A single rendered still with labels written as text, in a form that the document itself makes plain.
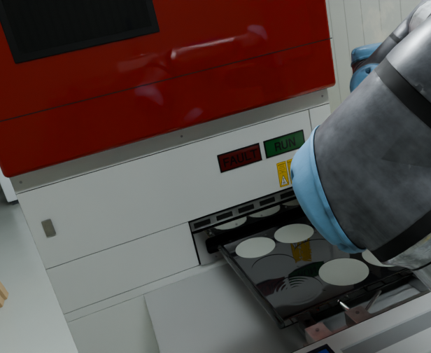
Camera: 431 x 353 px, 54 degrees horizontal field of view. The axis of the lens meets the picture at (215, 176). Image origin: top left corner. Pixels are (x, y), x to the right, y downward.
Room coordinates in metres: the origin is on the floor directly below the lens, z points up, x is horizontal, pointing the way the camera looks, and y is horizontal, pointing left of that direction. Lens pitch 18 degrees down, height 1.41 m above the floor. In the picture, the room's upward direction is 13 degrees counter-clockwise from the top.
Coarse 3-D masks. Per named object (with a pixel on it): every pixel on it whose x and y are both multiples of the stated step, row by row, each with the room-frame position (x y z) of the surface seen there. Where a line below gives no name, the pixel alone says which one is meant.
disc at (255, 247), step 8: (248, 240) 0.98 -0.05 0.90; (256, 240) 0.97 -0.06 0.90; (264, 240) 0.96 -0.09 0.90; (272, 240) 0.95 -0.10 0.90; (240, 248) 0.95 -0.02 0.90; (248, 248) 0.94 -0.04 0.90; (256, 248) 0.93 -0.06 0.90; (264, 248) 0.92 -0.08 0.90; (272, 248) 0.91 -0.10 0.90; (248, 256) 0.90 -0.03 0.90; (256, 256) 0.89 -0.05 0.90
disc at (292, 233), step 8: (296, 224) 1.00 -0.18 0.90; (304, 224) 0.99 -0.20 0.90; (280, 232) 0.98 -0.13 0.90; (288, 232) 0.97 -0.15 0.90; (296, 232) 0.96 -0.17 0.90; (304, 232) 0.95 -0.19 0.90; (312, 232) 0.94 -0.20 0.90; (280, 240) 0.94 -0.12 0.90; (288, 240) 0.93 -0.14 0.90; (296, 240) 0.92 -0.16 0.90
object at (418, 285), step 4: (408, 276) 0.77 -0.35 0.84; (412, 276) 0.75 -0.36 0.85; (404, 280) 0.78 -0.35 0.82; (408, 280) 0.77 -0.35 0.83; (412, 280) 0.75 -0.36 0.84; (416, 280) 0.74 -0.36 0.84; (420, 280) 0.73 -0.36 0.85; (412, 284) 0.75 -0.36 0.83; (416, 284) 0.74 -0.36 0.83; (420, 284) 0.73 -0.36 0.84; (424, 284) 0.72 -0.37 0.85; (416, 288) 0.74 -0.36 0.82; (420, 288) 0.73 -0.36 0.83; (424, 288) 0.72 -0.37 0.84
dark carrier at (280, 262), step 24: (240, 240) 0.99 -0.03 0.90; (312, 240) 0.90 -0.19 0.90; (240, 264) 0.87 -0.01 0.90; (264, 264) 0.85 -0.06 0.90; (288, 264) 0.82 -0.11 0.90; (312, 264) 0.80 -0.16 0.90; (264, 288) 0.75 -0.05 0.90; (288, 288) 0.74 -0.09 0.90; (312, 288) 0.72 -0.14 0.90; (336, 288) 0.70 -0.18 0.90; (288, 312) 0.66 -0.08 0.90
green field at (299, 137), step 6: (300, 132) 1.09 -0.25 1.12; (282, 138) 1.08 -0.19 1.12; (288, 138) 1.08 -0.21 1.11; (294, 138) 1.08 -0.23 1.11; (300, 138) 1.09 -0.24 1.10; (270, 144) 1.07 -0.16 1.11; (276, 144) 1.07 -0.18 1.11; (282, 144) 1.08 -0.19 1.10; (288, 144) 1.08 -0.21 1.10; (294, 144) 1.08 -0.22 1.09; (300, 144) 1.09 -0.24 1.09; (270, 150) 1.07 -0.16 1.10; (276, 150) 1.07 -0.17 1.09; (282, 150) 1.07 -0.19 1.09; (288, 150) 1.08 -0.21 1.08
